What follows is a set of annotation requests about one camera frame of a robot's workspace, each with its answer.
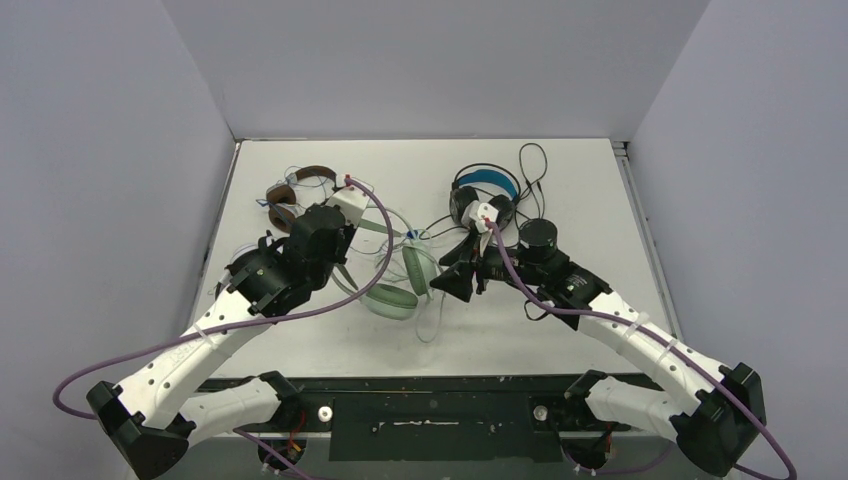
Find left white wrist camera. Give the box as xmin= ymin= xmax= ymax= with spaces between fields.
xmin=325 ymin=175 xmax=370 ymax=228

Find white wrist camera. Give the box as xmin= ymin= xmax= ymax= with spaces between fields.
xmin=460 ymin=201 xmax=499 ymax=234
xmin=325 ymin=175 xmax=370 ymax=228

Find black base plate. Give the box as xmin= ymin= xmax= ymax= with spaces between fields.
xmin=233 ymin=374 xmax=664 ymax=465

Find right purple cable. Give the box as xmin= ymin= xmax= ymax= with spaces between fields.
xmin=484 ymin=221 xmax=800 ymax=480

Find white black headphones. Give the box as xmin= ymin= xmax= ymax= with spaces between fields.
xmin=212 ymin=243 xmax=259 ymax=296

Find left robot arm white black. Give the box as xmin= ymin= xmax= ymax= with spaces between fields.
xmin=86 ymin=201 xmax=364 ymax=479

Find brown headphones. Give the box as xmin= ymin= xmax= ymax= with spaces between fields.
xmin=262 ymin=165 xmax=337 ymax=233

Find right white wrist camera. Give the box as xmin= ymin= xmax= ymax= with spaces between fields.
xmin=460 ymin=201 xmax=499 ymax=234

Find aluminium frame rail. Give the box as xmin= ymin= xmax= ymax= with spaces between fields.
xmin=612 ymin=140 xmax=737 ymax=439

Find black blue headphones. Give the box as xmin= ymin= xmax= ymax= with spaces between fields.
xmin=448 ymin=162 xmax=522 ymax=228

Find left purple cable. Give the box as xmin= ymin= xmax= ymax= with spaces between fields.
xmin=52 ymin=175 xmax=395 ymax=480

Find mint green headphones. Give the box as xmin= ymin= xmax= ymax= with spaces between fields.
xmin=357 ymin=209 xmax=442 ymax=321

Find thin black headphone cable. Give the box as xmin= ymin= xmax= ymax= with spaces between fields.
xmin=417 ymin=142 xmax=550 ymax=249

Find purple cable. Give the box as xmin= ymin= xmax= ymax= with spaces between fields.
xmin=484 ymin=221 xmax=800 ymax=480
xmin=52 ymin=175 xmax=395 ymax=480

